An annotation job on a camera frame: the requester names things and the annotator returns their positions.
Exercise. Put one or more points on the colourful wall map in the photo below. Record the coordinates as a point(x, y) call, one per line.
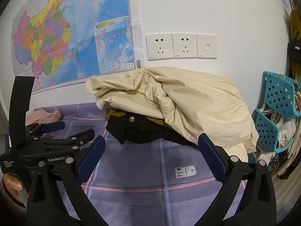
point(63, 42)

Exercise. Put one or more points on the person's left hand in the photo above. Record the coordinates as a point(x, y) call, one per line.
point(13, 185)

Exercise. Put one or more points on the cream yellow jacket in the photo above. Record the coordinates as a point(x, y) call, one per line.
point(190, 102)

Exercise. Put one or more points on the middle white power socket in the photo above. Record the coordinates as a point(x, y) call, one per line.
point(184, 46)

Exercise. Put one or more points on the black and mustard garment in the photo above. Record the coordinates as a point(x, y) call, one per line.
point(127, 126)

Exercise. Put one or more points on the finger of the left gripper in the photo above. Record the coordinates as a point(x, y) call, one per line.
point(41, 129)
point(79, 139)

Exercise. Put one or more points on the upper teal plastic basket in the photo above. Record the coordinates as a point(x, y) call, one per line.
point(280, 94)

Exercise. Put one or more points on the left white power socket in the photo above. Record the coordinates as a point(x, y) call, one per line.
point(159, 46)

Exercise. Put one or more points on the purple plaid bed sheet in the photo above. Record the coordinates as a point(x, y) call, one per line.
point(136, 184)

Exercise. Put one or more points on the white power socket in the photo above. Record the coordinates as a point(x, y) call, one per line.
point(159, 46)
point(184, 46)

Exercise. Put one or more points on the teal plastic basket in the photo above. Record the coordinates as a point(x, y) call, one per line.
point(268, 139)
point(280, 94)

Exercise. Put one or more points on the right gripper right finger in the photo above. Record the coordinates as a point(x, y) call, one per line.
point(257, 205)

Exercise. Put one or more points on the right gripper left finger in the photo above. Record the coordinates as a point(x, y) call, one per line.
point(45, 205)

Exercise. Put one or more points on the white network wall plate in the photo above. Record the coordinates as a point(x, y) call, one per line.
point(206, 46)

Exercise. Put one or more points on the lower teal plastic basket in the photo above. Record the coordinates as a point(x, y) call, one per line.
point(268, 139)

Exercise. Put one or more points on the white sheet label tag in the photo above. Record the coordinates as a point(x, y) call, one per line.
point(184, 172)

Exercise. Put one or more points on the pink skirt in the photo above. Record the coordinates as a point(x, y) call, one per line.
point(43, 117)

